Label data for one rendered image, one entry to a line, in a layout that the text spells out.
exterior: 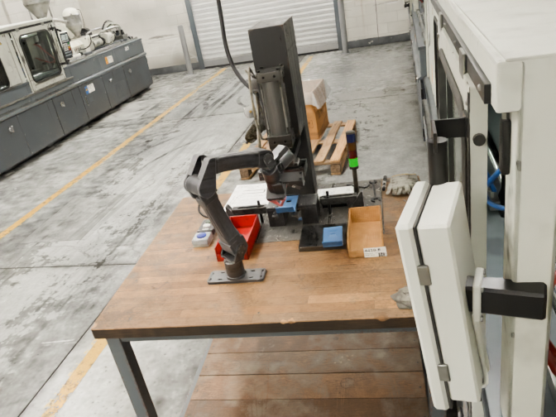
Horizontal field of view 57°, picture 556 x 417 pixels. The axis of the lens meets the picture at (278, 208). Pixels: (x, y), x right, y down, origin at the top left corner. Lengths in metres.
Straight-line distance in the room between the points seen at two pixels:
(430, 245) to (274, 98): 1.18
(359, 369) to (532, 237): 1.58
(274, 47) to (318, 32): 9.24
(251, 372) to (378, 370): 0.56
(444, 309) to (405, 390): 1.40
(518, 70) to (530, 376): 0.54
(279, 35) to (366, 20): 9.21
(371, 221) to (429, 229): 1.20
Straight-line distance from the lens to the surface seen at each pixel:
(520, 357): 1.01
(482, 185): 1.00
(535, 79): 0.78
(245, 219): 2.08
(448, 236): 0.80
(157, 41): 12.25
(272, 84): 1.87
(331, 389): 2.29
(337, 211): 2.11
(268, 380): 2.38
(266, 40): 1.93
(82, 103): 8.75
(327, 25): 11.12
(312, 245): 1.85
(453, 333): 0.91
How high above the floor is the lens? 1.85
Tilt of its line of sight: 25 degrees down
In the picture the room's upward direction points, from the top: 11 degrees counter-clockwise
